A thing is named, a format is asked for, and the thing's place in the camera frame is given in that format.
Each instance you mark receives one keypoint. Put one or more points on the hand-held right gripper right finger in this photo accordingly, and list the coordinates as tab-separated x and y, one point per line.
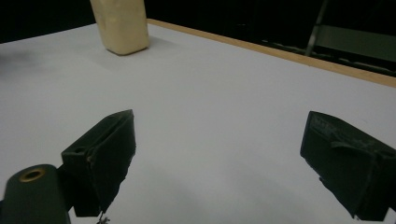
348	161

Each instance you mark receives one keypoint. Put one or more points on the grey flat panel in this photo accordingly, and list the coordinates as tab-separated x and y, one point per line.
358	42

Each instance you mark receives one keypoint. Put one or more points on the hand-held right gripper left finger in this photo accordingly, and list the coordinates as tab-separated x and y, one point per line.
99	155

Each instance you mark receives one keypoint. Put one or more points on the metal stand pole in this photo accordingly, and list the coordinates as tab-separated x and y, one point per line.
316	28

